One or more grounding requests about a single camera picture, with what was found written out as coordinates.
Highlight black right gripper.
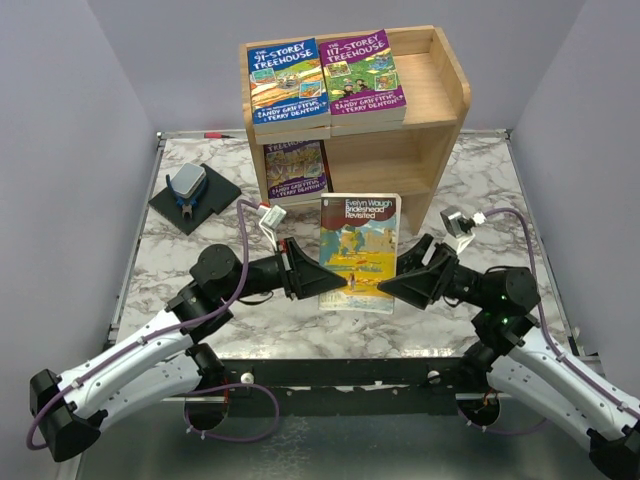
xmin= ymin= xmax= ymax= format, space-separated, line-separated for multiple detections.
xmin=370 ymin=232 xmax=492 ymax=308

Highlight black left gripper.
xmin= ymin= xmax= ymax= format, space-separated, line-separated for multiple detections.
xmin=221 ymin=236 xmax=347 ymax=303

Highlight Brideshead Revisited paperback book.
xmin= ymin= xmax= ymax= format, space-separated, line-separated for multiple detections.
xmin=318 ymin=193 xmax=401 ymax=314

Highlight purple 52-Storey Treehouse book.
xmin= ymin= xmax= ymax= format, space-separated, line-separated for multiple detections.
xmin=263 ymin=140 xmax=333 ymax=206

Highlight orange 39-Storey Treehouse book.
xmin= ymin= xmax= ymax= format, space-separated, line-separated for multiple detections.
xmin=255 ymin=126 xmax=331 ymax=145

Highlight orange 130-Storey Treehouse book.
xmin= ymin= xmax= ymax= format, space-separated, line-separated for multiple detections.
xmin=330 ymin=120 xmax=403 ymax=137

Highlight blue 91-Storey Treehouse book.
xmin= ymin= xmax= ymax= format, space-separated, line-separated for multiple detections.
xmin=246 ymin=37 xmax=330 ymax=135

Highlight purple green bottom book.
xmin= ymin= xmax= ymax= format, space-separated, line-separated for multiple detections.
xmin=318 ymin=29 xmax=407 ymax=128

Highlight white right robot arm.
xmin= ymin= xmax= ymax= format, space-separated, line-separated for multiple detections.
xmin=378 ymin=234 xmax=639 ymax=479

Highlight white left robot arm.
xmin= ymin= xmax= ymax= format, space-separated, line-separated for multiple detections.
xmin=26 ymin=238 xmax=346 ymax=463

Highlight black plastic tray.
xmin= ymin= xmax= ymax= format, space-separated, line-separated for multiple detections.
xmin=149 ymin=163 xmax=241 ymax=235

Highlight wooden bookshelf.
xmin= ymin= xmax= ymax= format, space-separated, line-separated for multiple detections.
xmin=239 ymin=25 xmax=472 ymax=233

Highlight grey tin box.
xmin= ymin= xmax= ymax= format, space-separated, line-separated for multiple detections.
xmin=170 ymin=163 xmax=206 ymax=197

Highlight red marker pen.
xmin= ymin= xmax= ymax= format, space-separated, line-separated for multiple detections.
xmin=203 ymin=132 xmax=235 ymax=139

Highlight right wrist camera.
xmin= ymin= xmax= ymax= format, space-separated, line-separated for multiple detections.
xmin=440 ymin=206 xmax=487 ymax=255

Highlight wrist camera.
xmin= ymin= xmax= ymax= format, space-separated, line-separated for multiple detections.
xmin=257 ymin=203 xmax=287 ymax=251
xmin=440 ymin=206 xmax=487 ymax=255

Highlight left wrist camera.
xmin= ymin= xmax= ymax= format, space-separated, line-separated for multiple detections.
xmin=257 ymin=203 xmax=287 ymax=251

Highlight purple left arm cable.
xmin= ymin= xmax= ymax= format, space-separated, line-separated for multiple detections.
xmin=25 ymin=199 xmax=266 ymax=451

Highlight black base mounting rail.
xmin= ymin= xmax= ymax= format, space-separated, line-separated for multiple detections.
xmin=185 ymin=357 xmax=490 ymax=417

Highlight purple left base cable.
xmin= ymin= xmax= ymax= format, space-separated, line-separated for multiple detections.
xmin=183 ymin=379 xmax=282 ymax=444

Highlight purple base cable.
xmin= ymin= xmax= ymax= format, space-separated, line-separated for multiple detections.
xmin=462 ymin=399 xmax=549 ymax=437
xmin=183 ymin=379 xmax=282 ymax=444

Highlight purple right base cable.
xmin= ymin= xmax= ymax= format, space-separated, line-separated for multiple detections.
xmin=462 ymin=399 xmax=549 ymax=437

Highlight blue handled pliers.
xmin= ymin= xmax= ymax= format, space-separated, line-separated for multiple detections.
xmin=165 ymin=174 xmax=208 ymax=219

